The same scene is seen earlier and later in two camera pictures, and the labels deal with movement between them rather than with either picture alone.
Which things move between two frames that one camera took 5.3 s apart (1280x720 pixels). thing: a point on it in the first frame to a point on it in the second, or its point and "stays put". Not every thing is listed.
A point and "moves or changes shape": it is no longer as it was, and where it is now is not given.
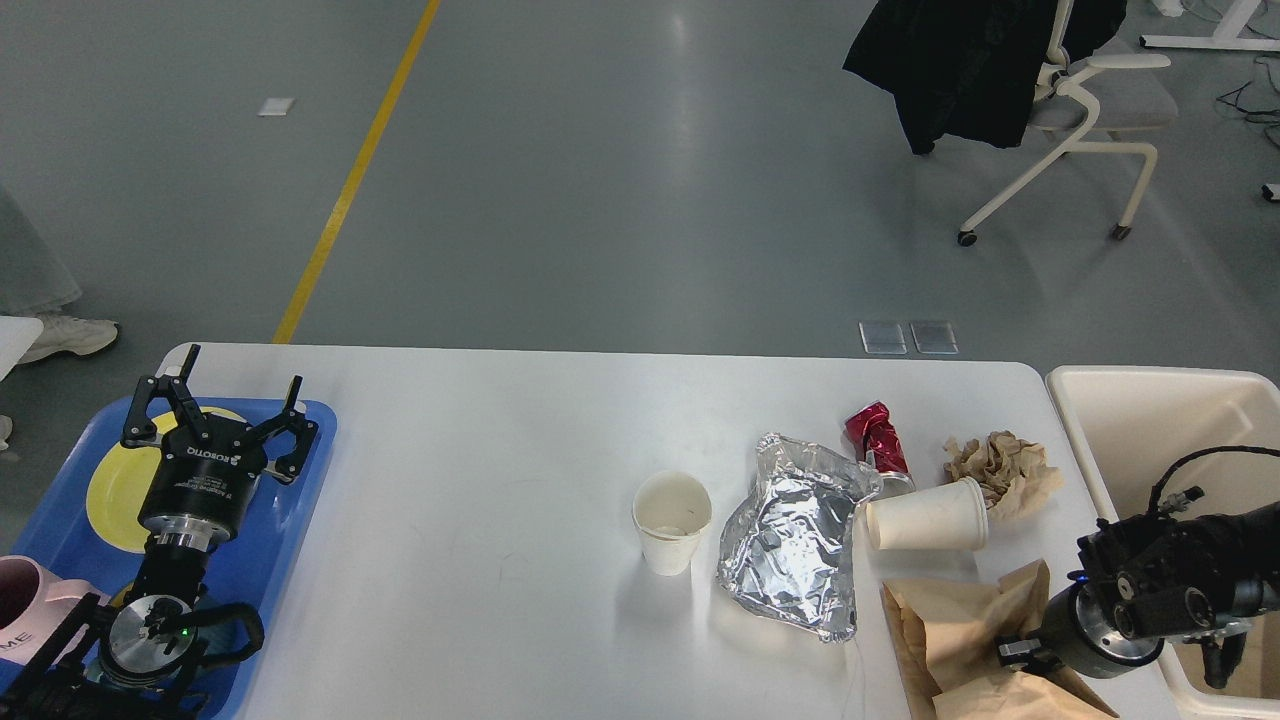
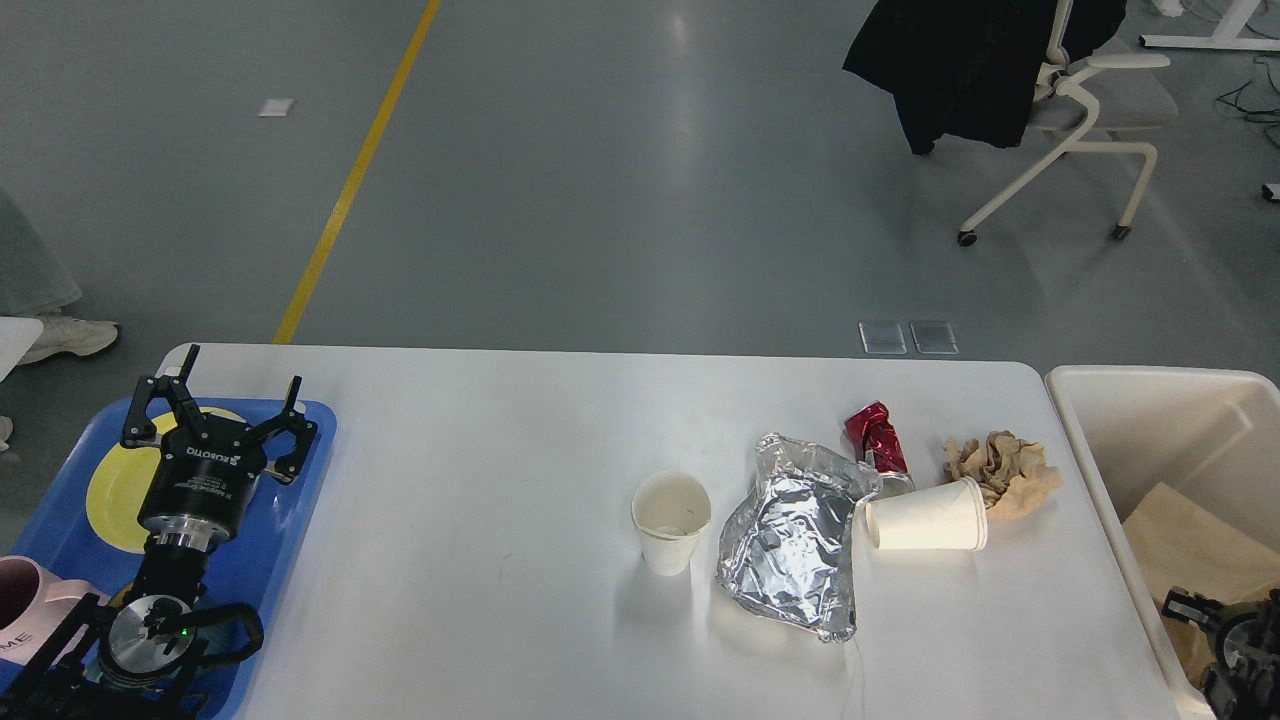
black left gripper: [207, 466] stays put
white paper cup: [670, 509] stays put
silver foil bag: [789, 552] stays put
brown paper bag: [947, 639] moves or changes shape
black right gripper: [1076, 635] to [1242, 681]
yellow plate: [119, 491] stays put
